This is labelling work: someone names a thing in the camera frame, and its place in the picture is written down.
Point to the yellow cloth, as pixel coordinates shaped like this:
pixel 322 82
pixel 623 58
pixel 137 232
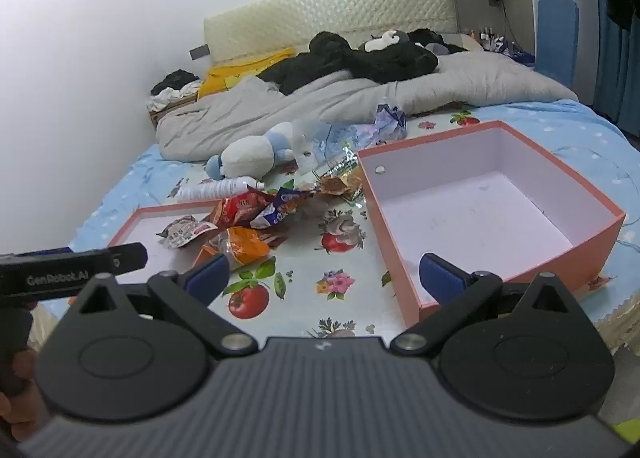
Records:
pixel 225 78

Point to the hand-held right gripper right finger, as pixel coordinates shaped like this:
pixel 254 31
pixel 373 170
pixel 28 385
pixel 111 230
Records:
pixel 442 280

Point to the pink cardboard box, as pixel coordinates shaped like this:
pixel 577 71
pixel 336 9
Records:
pixel 480 198

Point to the person's left hand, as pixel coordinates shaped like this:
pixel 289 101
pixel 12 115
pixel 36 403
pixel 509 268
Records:
pixel 20 378

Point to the white and blue plush toy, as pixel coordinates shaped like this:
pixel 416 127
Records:
pixel 250 152

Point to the plain orange snack packet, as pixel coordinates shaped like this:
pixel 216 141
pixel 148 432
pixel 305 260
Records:
pixel 247 248

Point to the white red wrapper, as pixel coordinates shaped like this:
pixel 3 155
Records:
pixel 182 233

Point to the brown cardboard box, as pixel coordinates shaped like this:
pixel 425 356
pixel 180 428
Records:
pixel 167 113

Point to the orange snack packet red label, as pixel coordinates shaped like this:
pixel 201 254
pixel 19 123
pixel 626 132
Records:
pixel 240 208

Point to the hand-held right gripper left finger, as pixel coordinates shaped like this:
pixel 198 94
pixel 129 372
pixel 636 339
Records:
pixel 206 278

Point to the blue and white snack packet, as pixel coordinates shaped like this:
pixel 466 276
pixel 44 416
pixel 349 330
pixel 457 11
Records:
pixel 280 205

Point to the white crumpled cloth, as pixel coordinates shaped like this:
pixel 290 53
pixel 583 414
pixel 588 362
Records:
pixel 165 96

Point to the clear plastic bottle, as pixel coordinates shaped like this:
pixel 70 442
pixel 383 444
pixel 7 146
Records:
pixel 215 189

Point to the cream quilted headboard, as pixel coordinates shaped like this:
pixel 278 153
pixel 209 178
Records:
pixel 325 7

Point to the blue star print bed sheet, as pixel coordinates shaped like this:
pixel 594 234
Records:
pixel 575 125

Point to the brown gold snack wrapper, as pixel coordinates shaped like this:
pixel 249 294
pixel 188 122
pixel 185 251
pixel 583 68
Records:
pixel 340 187

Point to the blue curtain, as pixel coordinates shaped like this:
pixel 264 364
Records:
pixel 620 72

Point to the dark blue cloth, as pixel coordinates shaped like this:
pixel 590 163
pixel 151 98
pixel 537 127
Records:
pixel 520 56

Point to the pink box lid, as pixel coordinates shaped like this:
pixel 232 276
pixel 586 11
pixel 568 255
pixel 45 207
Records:
pixel 150 225

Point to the black clothing pile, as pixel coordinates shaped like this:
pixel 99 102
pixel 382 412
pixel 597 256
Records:
pixel 380 65

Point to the black and white plush toy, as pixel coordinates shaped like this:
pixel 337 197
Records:
pixel 380 41

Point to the floral fruit print cloth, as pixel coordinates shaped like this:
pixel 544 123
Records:
pixel 300 258

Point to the grey duvet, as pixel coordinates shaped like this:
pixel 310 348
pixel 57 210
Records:
pixel 350 92

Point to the grey wall socket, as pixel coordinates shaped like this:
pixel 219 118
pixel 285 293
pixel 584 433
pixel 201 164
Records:
pixel 200 51

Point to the blue padded board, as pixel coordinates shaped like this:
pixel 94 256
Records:
pixel 557 37

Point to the small black cloth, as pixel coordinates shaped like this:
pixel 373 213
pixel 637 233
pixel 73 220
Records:
pixel 175 79

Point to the cluster of cosmetic bottles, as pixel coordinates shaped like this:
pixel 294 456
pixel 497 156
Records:
pixel 487 37

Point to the silver green snack wrapper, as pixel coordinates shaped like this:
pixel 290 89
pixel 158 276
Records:
pixel 337 165

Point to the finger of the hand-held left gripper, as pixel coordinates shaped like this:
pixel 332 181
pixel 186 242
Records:
pixel 130 257

